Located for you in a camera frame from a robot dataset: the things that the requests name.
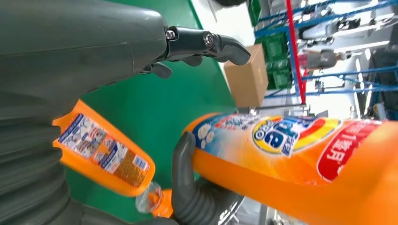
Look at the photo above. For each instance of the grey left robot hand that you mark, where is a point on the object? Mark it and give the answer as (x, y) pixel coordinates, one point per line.
(62, 46)

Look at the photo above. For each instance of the brown cardboard box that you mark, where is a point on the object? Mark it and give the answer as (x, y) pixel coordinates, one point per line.
(245, 80)

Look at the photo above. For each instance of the green plastic crate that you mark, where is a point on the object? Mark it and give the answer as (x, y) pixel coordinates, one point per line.
(280, 77)
(255, 11)
(275, 46)

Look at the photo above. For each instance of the red metal pole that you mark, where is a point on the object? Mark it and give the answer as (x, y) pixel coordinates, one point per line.
(294, 46)

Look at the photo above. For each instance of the blue metal rack frame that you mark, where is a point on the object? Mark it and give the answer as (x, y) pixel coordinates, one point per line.
(311, 20)

